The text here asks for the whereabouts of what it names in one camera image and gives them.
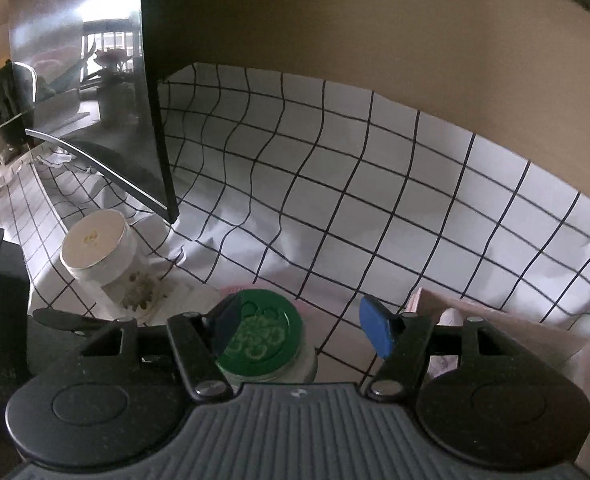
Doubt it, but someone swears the large black monitor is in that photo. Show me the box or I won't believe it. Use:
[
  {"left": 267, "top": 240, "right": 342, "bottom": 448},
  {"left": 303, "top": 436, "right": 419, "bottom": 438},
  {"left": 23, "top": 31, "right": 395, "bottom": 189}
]
[{"left": 9, "top": 0, "right": 181, "bottom": 225}]

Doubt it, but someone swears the white black checked tablecloth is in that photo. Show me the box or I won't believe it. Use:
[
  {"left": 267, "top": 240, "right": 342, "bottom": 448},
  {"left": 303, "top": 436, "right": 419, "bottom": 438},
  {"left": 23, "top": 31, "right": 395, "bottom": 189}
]
[{"left": 0, "top": 62, "right": 590, "bottom": 480}]

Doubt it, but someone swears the pink box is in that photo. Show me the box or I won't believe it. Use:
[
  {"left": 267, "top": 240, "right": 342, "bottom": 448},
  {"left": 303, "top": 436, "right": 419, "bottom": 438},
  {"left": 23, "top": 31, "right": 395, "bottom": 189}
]
[{"left": 405, "top": 287, "right": 590, "bottom": 463}]

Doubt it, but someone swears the white jar with beige lid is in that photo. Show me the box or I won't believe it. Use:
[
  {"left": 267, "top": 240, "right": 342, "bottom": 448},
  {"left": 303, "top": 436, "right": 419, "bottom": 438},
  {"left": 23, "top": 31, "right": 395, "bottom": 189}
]
[{"left": 59, "top": 210, "right": 138, "bottom": 287}]

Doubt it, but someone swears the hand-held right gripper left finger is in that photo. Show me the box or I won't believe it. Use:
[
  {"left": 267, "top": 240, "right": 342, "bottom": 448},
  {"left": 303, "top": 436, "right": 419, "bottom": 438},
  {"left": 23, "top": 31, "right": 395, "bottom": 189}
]
[{"left": 77, "top": 294, "right": 244, "bottom": 403}]

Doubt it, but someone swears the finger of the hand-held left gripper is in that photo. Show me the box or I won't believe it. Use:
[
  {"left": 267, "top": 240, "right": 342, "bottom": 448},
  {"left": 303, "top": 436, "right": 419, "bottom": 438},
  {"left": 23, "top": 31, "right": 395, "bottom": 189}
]
[{"left": 31, "top": 308, "right": 120, "bottom": 335}]

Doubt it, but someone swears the cream toothed ornament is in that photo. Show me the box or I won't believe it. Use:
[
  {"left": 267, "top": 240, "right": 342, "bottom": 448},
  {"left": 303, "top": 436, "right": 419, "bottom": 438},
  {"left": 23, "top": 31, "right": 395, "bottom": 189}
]
[{"left": 119, "top": 270, "right": 165, "bottom": 312}]

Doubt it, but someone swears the jar with green lid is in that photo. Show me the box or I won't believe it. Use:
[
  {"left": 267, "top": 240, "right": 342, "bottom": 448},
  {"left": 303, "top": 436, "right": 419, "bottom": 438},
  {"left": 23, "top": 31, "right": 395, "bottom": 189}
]
[{"left": 214, "top": 289, "right": 318, "bottom": 387}]

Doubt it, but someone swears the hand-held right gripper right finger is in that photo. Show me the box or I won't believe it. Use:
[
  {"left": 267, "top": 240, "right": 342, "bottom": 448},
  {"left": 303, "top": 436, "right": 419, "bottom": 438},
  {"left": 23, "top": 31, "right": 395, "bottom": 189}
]
[{"left": 360, "top": 296, "right": 531, "bottom": 403}]

